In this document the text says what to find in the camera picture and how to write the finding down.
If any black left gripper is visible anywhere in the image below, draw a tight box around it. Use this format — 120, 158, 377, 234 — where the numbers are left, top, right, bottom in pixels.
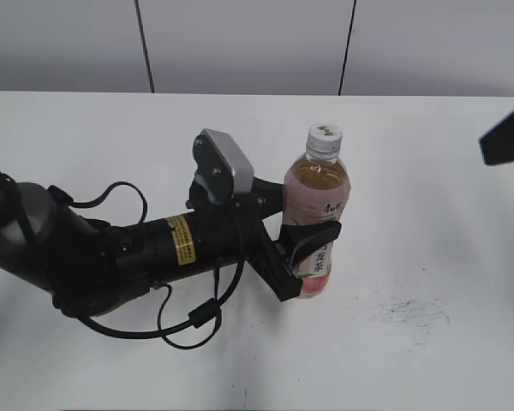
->
113, 177, 342, 301

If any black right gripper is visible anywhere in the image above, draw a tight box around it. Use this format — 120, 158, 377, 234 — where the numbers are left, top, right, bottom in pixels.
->
479, 111, 514, 166

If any peach oolong tea bottle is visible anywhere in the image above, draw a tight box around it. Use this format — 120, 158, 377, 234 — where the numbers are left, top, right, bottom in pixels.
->
283, 147, 350, 298

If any white bottle cap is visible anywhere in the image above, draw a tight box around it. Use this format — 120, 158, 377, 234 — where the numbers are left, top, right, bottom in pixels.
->
306, 123, 344, 157

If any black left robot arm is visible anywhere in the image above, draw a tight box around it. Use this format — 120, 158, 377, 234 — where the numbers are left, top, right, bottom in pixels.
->
0, 172, 341, 317

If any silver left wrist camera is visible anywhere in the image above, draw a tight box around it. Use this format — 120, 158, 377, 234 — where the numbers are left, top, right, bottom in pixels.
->
193, 128, 254, 206

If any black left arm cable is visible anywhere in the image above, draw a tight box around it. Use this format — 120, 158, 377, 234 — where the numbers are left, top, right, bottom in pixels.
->
46, 182, 246, 351

